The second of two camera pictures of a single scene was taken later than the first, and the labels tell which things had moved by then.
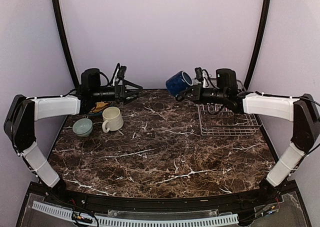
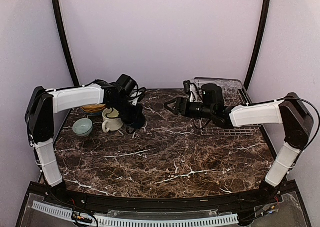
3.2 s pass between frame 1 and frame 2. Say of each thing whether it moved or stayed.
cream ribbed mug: stayed
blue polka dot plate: stayed
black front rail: stayed
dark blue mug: moved
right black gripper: moved
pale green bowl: stayed
